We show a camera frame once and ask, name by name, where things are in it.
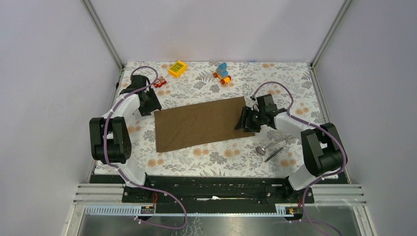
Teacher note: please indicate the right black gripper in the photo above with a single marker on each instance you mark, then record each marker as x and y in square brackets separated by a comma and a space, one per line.
[247, 112]

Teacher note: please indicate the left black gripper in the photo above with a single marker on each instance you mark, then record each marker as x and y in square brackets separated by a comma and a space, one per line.
[154, 103]

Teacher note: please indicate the brown cloth napkin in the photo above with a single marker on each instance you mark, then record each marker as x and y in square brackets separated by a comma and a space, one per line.
[198, 124]

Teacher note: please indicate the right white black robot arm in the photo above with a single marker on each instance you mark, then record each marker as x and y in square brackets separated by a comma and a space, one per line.
[322, 150]

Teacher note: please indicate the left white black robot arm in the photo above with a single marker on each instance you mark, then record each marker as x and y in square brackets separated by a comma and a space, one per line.
[109, 137]

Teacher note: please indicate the red toy block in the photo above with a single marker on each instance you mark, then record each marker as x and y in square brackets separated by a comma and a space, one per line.
[161, 81]

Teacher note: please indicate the metal spoon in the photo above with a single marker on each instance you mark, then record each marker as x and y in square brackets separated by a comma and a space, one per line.
[262, 150]

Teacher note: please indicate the yellow toy block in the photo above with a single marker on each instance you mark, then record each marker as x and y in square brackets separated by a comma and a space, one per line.
[177, 69]

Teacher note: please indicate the blue orange toy car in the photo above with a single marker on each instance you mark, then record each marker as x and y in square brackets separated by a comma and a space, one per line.
[222, 74]

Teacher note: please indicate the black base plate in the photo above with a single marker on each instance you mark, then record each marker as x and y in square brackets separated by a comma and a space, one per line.
[207, 195]

